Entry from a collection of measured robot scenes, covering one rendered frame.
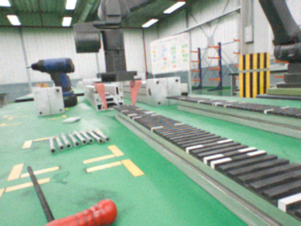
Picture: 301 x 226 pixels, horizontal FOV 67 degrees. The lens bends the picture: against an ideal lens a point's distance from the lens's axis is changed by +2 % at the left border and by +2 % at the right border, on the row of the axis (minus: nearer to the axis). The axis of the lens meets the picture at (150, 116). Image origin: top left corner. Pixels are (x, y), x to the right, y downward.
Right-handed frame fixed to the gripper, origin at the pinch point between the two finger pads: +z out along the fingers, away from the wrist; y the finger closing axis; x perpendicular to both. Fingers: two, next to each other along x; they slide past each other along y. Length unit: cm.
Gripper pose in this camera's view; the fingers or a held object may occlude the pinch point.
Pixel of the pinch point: (119, 105)
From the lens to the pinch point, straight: 63.0
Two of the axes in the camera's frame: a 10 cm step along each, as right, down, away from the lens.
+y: -9.4, 1.2, -3.1
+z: 0.7, 9.8, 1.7
